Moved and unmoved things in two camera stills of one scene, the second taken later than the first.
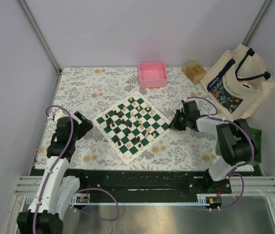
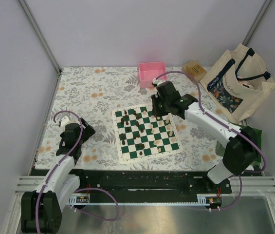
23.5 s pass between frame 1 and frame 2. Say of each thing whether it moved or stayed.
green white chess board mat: moved
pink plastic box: stayed
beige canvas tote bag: stayed
